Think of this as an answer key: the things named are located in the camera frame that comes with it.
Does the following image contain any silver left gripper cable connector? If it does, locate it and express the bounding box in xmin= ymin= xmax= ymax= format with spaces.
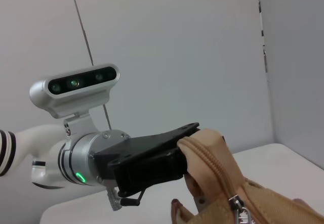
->
xmin=105 ymin=183 xmax=146 ymax=211

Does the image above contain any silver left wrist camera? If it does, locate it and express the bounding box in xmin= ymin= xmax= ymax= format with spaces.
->
xmin=29 ymin=63 xmax=120 ymax=120

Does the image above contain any khaki canvas food bag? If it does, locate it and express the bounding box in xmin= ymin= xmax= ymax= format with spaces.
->
xmin=171 ymin=128 xmax=324 ymax=224

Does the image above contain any silver metal zipper pull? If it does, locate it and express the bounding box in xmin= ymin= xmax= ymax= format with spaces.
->
xmin=228 ymin=194 xmax=254 ymax=224

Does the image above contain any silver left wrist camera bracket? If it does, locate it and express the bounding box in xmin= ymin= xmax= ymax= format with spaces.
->
xmin=63 ymin=109 xmax=98 ymax=144

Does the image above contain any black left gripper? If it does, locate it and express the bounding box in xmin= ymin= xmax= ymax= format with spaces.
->
xmin=88 ymin=122 xmax=200 ymax=196

